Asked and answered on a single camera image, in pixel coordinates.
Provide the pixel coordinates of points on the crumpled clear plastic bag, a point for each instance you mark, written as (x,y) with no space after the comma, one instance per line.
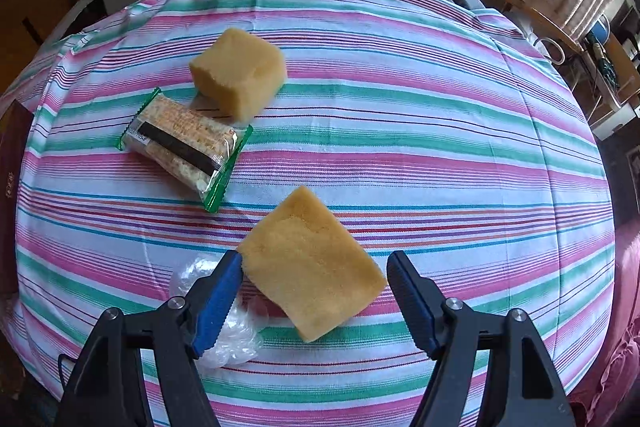
(240,347)

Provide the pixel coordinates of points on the green-edged cracker packet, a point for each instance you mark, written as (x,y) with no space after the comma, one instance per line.
(185,137)

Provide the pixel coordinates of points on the striped cloth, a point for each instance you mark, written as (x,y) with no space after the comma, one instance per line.
(400,157)

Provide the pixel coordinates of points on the blue globe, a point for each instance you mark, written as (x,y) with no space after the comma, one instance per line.
(600,29)

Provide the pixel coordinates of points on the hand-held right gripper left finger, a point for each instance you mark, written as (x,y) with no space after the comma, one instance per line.
(220,302)

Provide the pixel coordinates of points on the yellow sponge block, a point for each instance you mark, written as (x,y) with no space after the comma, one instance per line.
(237,74)
(310,267)

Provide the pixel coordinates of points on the wooden rack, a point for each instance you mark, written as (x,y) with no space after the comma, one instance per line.
(615,77)

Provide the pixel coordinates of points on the red blanket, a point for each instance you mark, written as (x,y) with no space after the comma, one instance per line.
(620,332)

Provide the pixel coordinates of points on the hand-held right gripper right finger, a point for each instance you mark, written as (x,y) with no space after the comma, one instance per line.
(412,302)

